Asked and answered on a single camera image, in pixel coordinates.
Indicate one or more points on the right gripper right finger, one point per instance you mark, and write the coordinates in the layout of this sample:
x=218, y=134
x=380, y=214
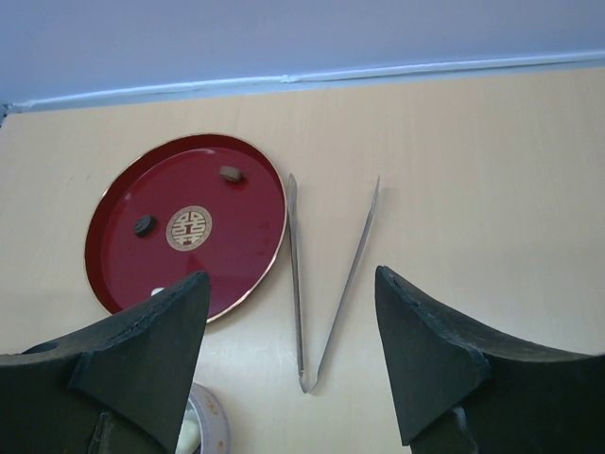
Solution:
x=461, y=386

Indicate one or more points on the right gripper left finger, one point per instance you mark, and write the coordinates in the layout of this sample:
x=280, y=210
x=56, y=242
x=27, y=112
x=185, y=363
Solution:
x=119, y=385

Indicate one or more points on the silver metal tongs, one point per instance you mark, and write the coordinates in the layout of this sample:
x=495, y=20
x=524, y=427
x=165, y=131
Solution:
x=321, y=286

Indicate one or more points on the dark round chocolate centre left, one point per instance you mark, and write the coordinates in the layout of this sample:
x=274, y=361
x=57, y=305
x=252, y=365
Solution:
x=144, y=226

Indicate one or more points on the brown chocolate top right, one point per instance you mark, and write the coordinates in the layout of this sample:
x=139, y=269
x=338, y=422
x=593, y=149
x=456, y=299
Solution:
x=231, y=174

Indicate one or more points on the round silver tin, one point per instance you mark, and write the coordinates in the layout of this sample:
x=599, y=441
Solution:
x=205, y=427

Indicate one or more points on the red round tray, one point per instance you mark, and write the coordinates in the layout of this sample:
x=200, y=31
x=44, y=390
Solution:
x=232, y=231

